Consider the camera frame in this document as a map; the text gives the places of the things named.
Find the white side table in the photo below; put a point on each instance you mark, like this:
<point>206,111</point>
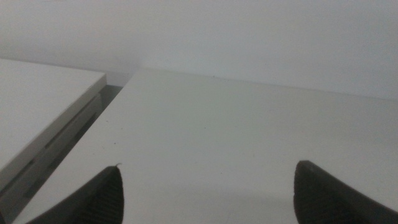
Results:
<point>37,102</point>

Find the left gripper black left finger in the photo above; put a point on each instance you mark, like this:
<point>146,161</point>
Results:
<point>96,199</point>

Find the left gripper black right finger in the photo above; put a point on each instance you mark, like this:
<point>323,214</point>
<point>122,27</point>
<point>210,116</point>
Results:
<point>323,199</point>

